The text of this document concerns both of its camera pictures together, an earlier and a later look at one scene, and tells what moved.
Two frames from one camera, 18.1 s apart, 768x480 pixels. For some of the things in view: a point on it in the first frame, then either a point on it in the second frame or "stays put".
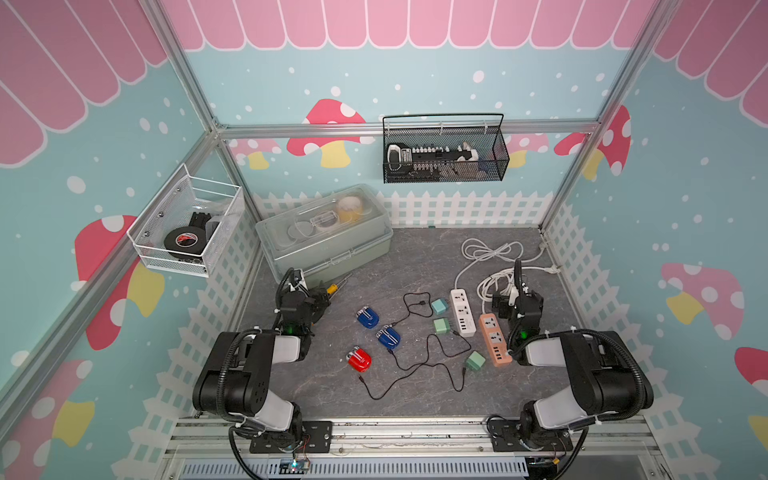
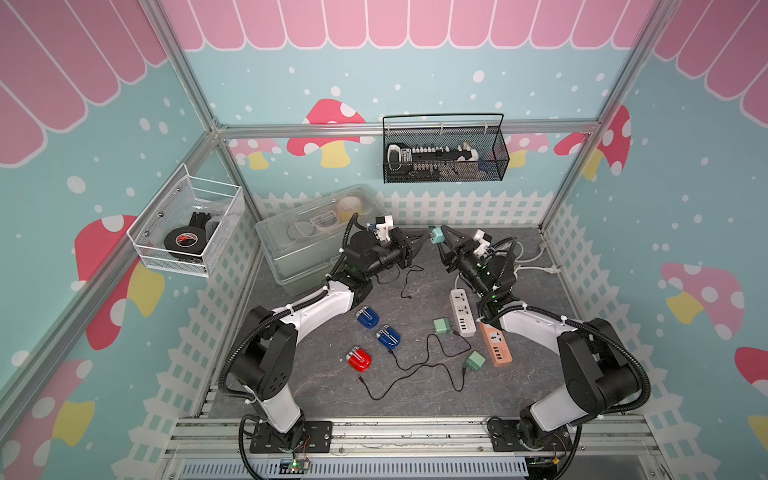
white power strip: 463,313 stays put
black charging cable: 415,304 → 407,274
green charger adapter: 442,326 stays put
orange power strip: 495,339 stays put
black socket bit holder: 404,160 stays put
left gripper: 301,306 → 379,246
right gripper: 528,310 → 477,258
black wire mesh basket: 444,148 stays put
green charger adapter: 475,360 stays put
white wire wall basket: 189,226 stays put
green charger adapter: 439,306 → 438,236
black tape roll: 185,238 stays put
